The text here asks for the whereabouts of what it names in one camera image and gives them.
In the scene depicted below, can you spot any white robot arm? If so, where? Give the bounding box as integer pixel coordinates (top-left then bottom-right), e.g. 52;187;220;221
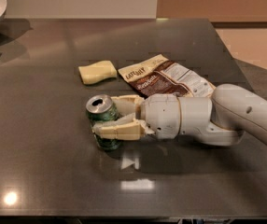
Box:
86;84;267;147

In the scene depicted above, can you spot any yellow sponge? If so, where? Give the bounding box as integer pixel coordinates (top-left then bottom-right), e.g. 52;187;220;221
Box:
78;61;117;85

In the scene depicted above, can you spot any brown and white snack bag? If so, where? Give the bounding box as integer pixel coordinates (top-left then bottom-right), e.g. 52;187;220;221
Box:
119;54;216;97

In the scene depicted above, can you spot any green soda can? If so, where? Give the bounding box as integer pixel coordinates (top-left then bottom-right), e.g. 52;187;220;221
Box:
86;94;120;151

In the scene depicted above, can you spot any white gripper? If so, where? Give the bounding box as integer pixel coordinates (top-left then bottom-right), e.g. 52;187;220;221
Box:
92;94;181;141

